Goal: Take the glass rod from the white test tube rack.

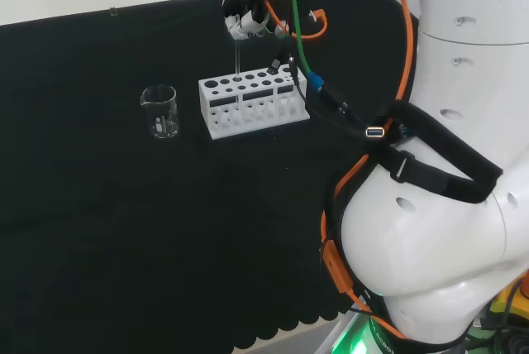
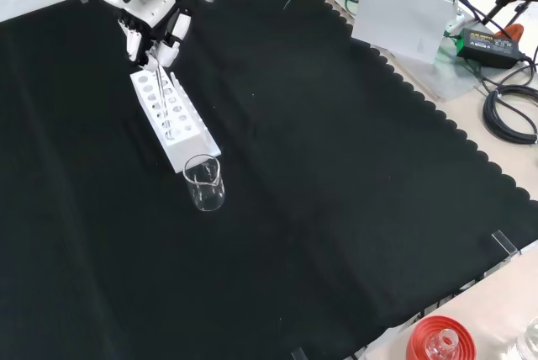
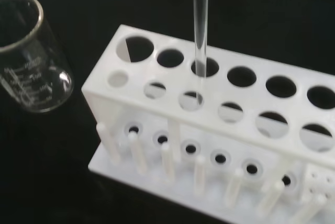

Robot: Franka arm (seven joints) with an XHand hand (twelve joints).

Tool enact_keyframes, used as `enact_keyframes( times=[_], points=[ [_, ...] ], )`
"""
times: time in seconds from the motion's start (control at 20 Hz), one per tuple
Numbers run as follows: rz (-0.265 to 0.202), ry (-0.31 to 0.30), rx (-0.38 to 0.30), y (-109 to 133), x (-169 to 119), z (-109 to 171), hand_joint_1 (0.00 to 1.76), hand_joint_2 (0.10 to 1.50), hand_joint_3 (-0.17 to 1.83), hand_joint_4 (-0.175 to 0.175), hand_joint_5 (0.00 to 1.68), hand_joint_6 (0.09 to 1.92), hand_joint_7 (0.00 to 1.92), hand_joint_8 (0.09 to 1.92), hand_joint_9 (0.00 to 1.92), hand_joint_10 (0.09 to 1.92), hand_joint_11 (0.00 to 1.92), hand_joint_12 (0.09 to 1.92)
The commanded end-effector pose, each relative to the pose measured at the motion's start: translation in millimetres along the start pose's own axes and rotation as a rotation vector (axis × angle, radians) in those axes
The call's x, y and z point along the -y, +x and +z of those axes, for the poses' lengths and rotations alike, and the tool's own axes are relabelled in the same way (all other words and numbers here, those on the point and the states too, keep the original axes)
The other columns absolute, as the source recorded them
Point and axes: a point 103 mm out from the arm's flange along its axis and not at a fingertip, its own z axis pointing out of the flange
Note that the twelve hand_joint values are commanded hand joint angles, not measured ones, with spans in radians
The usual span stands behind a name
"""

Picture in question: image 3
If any white test tube rack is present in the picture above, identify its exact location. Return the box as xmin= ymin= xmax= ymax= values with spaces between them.
xmin=81 ymin=24 xmax=335 ymax=224

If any black bench cloth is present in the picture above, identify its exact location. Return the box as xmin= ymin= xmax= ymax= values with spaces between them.
xmin=0 ymin=0 xmax=335 ymax=224

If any clear glass beaker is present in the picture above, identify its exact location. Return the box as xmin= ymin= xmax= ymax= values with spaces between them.
xmin=0 ymin=0 xmax=74 ymax=114

